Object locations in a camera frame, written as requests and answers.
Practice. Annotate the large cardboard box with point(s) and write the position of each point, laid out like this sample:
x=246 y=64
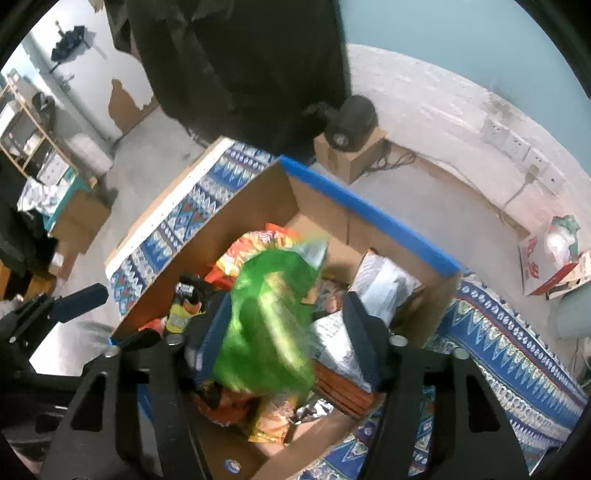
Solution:
x=81 y=221

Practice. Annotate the dark hanging cloth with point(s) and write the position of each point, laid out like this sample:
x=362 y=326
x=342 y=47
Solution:
x=231 y=60

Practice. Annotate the green snack packet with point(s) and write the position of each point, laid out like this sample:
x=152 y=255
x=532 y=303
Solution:
x=263 y=332

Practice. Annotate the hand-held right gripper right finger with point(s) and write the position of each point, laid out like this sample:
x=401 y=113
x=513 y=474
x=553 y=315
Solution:
x=367 y=344

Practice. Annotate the white orange snack packet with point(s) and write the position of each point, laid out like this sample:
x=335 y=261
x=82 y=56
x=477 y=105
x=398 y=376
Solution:
x=332 y=341

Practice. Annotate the wooden shelf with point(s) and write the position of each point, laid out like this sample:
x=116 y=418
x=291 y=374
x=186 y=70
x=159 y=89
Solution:
x=44 y=134

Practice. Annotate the black yellow snack packet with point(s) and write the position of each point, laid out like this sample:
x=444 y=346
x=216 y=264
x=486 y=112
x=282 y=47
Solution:
x=184 y=302

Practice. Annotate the white ribbed container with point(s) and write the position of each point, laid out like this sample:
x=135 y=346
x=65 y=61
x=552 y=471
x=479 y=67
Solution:
x=90 y=154

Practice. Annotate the dark clothing pile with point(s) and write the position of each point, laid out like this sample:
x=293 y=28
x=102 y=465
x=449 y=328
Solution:
x=18 y=240

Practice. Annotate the red white bag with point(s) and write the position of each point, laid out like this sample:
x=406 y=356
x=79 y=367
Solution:
x=535 y=267

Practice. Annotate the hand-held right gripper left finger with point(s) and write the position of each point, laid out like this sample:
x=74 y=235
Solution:
x=207 y=344

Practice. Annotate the small cardboard box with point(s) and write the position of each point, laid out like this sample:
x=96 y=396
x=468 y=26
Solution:
x=355 y=161

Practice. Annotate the blue patterned blanket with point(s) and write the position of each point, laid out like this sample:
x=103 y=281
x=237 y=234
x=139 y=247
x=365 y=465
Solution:
x=485 y=332

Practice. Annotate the blue cardboard box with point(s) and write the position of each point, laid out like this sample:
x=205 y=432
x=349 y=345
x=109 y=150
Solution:
x=323 y=203

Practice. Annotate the crumpled patterned cloth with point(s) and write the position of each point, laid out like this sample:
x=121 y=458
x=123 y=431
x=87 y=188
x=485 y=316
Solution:
x=39 y=196

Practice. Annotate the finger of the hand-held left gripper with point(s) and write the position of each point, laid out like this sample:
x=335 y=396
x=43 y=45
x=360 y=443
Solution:
x=78 y=299
x=138 y=339

